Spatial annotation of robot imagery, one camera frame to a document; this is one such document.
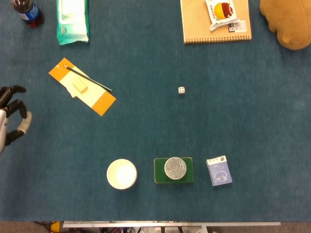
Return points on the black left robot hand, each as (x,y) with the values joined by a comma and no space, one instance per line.
(17,105)

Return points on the white die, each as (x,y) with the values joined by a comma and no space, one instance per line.
(181,90)

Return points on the cream folded paper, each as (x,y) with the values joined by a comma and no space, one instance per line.
(72,93)

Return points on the yellow eraser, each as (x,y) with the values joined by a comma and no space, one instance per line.
(80,87)

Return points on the dark green pencil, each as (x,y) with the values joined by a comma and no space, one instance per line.
(90,79)

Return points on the orange and white card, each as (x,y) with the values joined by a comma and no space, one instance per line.
(103,103)

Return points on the cola bottle with blue label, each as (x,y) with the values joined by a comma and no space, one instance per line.
(30,14)

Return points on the green wet wipes pack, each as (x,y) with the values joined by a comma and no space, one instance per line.
(73,21)

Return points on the white paper cup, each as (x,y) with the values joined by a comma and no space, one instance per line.
(121,174)

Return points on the green rectangular block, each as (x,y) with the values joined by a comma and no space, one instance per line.
(159,173)

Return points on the kraft spiral notebook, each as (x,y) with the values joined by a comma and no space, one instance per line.
(196,21)

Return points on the blue card deck box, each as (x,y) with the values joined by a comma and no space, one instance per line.
(219,172)

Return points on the white snack packet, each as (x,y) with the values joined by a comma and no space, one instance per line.
(222,11)

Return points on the brown plush toy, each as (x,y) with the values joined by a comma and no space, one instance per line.
(289,21)

